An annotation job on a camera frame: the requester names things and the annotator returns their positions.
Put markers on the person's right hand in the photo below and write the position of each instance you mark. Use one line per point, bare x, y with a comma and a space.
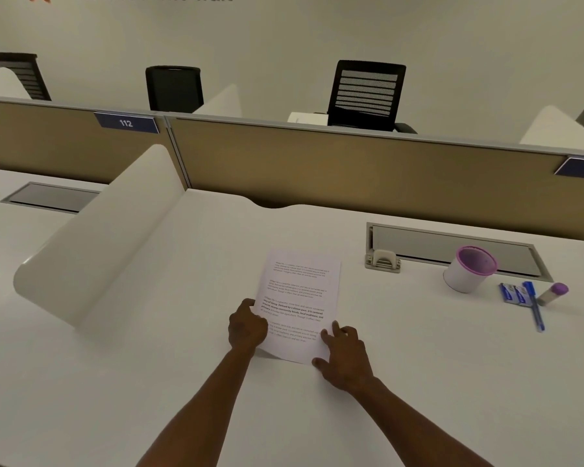
348, 359

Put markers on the person's left hand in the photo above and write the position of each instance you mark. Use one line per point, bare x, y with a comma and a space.
245, 328

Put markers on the printed white paper sheets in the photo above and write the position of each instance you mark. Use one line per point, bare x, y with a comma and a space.
299, 286

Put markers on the beige hole punch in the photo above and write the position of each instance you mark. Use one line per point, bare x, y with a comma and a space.
383, 262

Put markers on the blue white staple box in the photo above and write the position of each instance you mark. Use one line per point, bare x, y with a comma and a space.
507, 292
521, 295

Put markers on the blue pen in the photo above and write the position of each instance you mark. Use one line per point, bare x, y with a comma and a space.
535, 308

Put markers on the purple capped glue stick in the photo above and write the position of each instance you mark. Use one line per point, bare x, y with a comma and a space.
551, 294

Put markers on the person's right forearm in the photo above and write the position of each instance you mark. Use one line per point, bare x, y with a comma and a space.
418, 428

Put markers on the person's left forearm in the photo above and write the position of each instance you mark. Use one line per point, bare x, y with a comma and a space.
199, 413

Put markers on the white cup with purple rim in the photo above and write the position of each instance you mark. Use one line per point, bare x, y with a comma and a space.
462, 279

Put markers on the wide beige partition panel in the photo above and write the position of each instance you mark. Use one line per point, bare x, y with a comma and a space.
370, 175

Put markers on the black striped mesh office chair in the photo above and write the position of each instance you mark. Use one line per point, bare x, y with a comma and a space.
367, 68

